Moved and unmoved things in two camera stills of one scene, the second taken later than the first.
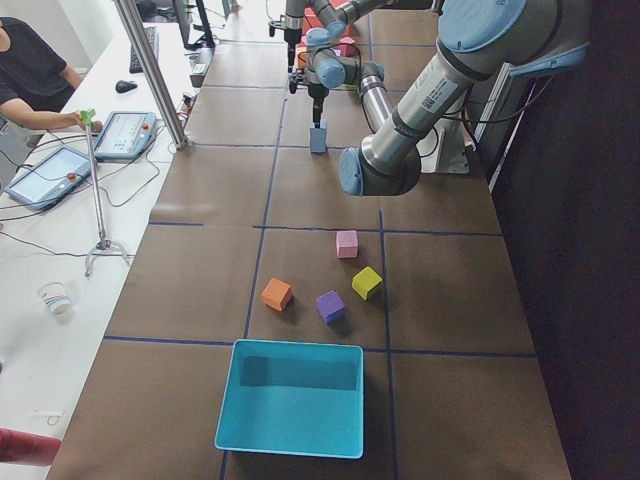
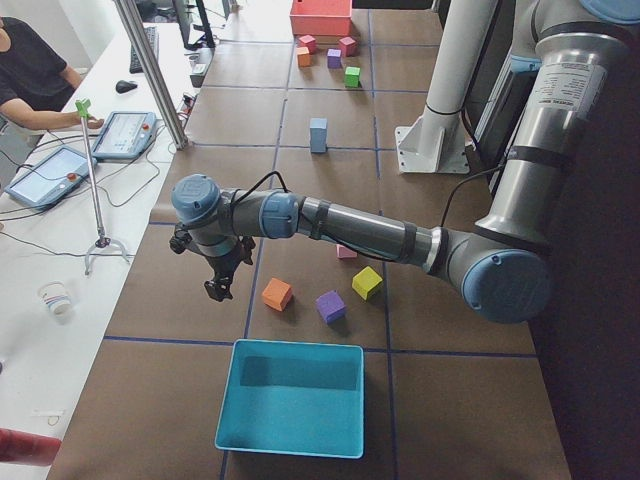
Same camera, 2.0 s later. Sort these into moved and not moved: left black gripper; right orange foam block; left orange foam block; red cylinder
Moved: left black gripper
Not moved: red cylinder; left orange foam block; right orange foam block
